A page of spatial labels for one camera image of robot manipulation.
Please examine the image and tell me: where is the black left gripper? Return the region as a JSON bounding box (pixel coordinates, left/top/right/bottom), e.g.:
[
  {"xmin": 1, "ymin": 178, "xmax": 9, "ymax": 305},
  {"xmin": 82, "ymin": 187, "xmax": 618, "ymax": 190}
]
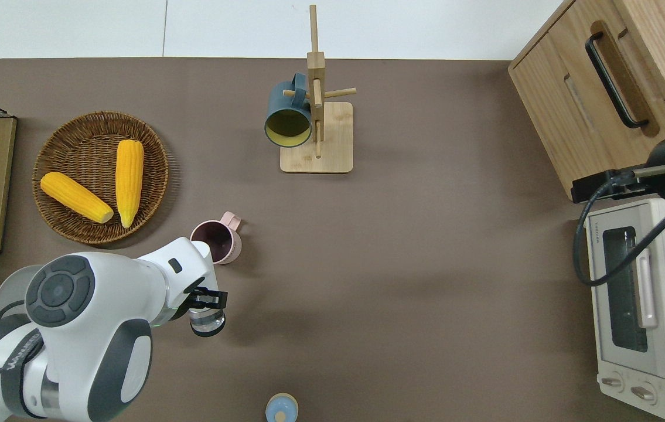
[{"xmin": 180, "ymin": 286, "xmax": 229, "ymax": 322}]

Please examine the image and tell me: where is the pink mug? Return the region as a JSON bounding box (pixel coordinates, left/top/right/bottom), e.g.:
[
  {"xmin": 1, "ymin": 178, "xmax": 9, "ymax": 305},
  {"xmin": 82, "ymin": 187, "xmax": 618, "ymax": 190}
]
[{"xmin": 190, "ymin": 211, "xmax": 243, "ymax": 266}]

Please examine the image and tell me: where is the wooden cabinet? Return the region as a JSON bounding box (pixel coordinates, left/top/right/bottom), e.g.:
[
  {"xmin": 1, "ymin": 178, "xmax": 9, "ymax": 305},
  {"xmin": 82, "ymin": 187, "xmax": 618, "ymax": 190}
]
[{"xmin": 508, "ymin": 0, "xmax": 665, "ymax": 202}]

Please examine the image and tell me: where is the blue bell on wooden base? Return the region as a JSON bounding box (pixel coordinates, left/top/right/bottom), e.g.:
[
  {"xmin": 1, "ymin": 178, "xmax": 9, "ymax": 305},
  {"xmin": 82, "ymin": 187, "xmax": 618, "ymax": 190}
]
[{"xmin": 265, "ymin": 393, "xmax": 299, "ymax": 422}]

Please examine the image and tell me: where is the yellow corn cob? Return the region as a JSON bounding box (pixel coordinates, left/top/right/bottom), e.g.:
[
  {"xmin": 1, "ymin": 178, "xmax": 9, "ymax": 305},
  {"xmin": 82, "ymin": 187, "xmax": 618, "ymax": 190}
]
[
  {"xmin": 40, "ymin": 171, "xmax": 115, "ymax": 224},
  {"xmin": 115, "ymin": 139, "xmax": 145, "ymax": 229}
]

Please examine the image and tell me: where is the brown table mat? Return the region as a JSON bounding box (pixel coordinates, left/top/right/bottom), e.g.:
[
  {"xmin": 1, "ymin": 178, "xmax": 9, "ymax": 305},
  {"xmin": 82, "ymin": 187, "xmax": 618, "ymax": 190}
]
[{"xmin": 0, "ymin": 57, "xmax": 663, "ymax": 422}]

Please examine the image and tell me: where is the wooden mug tree stand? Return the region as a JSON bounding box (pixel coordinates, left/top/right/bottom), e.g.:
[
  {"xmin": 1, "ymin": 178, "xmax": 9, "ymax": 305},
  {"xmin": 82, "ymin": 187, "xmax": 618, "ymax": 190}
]
[{"xmin": 279, "ymin": 5, "xmax": 357, "ymax": 174}]

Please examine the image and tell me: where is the grey plate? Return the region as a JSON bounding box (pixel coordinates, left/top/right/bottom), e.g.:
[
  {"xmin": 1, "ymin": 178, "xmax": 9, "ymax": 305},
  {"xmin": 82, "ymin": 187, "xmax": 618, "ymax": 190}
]
[{"xmin": 0, "ymin": 265, "xmax": 46, "ymax": 320}]

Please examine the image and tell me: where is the brown woven wicker tray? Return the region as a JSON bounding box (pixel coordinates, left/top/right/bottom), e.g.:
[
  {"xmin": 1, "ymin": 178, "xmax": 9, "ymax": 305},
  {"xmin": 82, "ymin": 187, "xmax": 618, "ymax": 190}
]
[{"xmin": 32, "ymin": 111, "xmax": 170, "ymax": 245}]

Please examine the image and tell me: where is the dark mug with yellow inside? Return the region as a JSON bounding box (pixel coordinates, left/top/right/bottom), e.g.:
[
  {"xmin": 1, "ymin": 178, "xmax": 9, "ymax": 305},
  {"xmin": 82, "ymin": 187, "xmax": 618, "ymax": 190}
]
[{"xmin": 264, "ymin": 72, "xmax": 313, "ymax": 149}]

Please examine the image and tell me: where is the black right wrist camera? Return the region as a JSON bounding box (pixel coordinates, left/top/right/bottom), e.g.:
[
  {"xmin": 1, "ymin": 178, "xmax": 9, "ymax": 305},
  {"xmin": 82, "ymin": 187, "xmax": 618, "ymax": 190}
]
[{"xmin": 571, "ymin": 170, "xmax": 623, "ymax": 203}]

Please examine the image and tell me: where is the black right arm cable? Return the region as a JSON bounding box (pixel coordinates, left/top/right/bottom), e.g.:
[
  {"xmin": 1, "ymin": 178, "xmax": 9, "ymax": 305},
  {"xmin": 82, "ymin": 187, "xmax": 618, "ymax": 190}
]
[{"xmin": 571, "ymin": 175, "xmax": 665, "ymax": 288}]

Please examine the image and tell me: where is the black cabinet handle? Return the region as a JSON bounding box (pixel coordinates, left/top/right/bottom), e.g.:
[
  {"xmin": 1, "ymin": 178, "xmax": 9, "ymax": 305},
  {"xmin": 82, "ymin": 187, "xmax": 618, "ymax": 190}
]
[{"xmin": 585, "ymin": 30, "xmax": 650, "ymax": 130}]

